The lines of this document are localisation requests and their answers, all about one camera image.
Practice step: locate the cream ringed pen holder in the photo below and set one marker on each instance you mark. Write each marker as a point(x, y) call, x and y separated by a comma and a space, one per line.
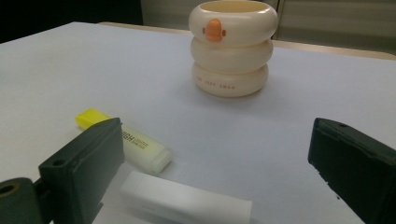
point(232, 59)

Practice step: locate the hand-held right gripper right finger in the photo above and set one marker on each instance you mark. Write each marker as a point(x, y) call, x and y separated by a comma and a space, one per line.
point(358, 168)

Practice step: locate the white table cover sheet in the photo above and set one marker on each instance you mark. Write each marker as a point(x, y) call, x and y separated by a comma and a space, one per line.
point(93, 68)

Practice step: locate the white rectangular eraser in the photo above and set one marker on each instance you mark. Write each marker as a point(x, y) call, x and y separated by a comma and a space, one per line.
point(186, 202)

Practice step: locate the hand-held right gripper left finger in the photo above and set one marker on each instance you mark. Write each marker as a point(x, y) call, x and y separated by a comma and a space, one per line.
point(84, 168)

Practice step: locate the yellow highlighter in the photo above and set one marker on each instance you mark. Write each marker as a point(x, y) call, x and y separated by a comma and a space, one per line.
point(144, 152)

